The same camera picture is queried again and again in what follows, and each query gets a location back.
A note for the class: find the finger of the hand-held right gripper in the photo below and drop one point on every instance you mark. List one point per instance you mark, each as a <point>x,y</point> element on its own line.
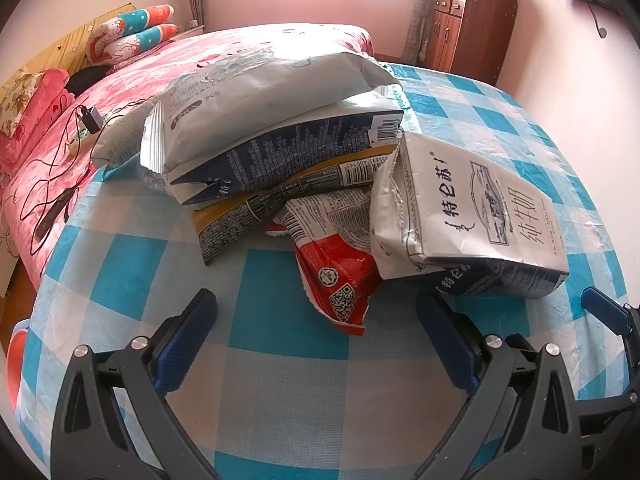
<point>605,309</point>
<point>610,412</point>

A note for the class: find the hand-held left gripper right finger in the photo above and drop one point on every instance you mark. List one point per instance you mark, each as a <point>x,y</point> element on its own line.
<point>445,345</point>

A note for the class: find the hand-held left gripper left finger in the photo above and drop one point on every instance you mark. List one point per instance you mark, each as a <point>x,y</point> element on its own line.
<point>182,340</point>

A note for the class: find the white milk carton box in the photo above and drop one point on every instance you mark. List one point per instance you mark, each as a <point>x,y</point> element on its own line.
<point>475,210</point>

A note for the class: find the red snack packet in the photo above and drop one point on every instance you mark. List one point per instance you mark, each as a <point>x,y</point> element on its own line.
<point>330,260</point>

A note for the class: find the blue white checked tablecloth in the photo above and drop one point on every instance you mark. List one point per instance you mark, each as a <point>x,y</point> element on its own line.
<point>280,310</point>

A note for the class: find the yellow black snack bag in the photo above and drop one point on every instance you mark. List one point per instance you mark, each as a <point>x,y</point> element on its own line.
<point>225,230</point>

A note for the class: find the blue patterned white packet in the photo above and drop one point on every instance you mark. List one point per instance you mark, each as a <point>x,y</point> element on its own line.
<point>150,177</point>

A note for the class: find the orange plastic stool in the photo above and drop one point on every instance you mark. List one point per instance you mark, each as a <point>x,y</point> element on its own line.
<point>17,360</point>

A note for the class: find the black remote control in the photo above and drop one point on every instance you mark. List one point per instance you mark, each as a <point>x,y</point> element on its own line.
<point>52,212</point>

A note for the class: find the dark blue white bag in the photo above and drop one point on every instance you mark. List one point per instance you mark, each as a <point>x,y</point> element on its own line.
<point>300,145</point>

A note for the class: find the black charger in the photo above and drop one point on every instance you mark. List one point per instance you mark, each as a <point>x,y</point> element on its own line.
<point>91,119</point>

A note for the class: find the pink printed bedspread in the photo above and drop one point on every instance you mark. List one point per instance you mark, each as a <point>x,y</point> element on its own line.
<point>135,80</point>

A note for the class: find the large grey-white tissue package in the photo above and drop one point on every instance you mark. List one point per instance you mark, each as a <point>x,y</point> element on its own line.
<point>260,85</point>

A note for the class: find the black garment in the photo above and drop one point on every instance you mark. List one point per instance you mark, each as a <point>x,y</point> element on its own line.
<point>87,80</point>

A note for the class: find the folded pink blanket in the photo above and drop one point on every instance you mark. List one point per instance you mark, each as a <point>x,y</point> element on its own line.
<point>45,95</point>

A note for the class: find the yellow floral pillow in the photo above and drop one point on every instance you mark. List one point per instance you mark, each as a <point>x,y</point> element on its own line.
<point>20,100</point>

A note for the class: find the brown wooden cabinet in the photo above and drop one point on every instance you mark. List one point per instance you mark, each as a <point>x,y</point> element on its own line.
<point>480,30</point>

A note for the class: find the white nightstand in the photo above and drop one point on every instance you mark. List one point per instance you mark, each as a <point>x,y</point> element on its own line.
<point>190,27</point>

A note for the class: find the yellow wooden headboard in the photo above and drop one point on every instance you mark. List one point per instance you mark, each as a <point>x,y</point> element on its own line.
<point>65,40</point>

